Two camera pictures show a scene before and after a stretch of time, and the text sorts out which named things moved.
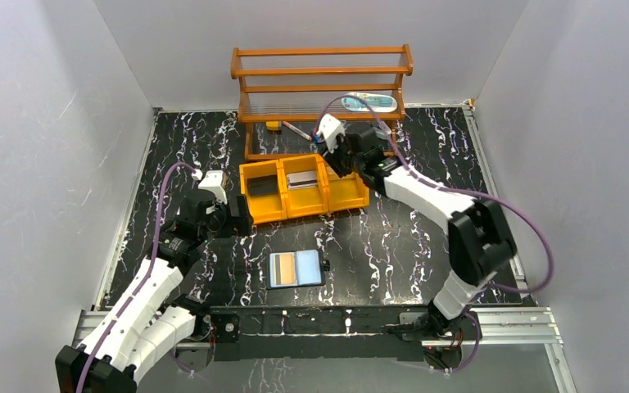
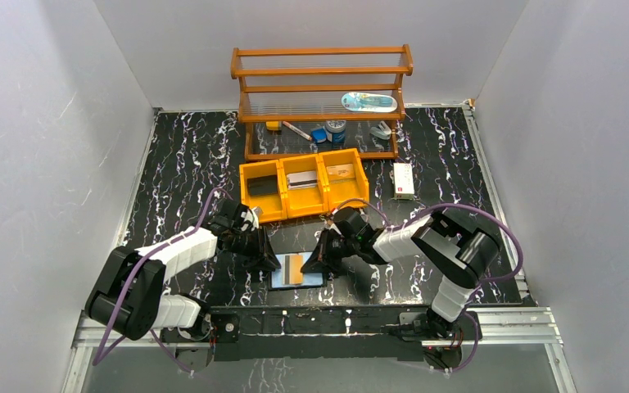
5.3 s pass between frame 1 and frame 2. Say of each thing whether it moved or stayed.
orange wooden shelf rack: stayed
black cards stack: stayed
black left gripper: moved
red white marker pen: stayed
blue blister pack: stayed
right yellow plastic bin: stayed
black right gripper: moved
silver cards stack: stayed
